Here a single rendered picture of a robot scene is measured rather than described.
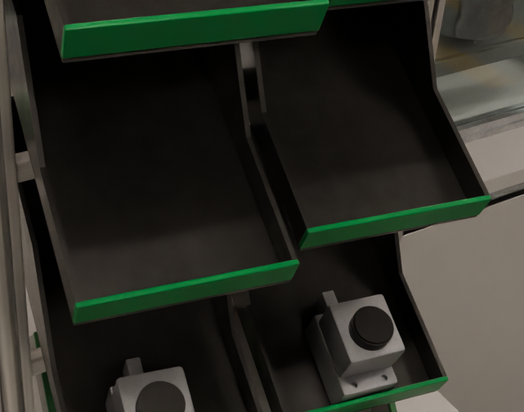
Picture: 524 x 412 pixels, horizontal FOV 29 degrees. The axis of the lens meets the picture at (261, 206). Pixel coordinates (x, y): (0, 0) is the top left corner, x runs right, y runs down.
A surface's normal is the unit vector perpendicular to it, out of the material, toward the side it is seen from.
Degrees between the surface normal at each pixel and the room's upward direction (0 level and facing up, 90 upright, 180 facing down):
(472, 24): 73
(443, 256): 90
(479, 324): 90
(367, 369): 115
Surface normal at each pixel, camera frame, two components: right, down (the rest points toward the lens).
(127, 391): 0.22, -0.51
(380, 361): 0.31, 0.84
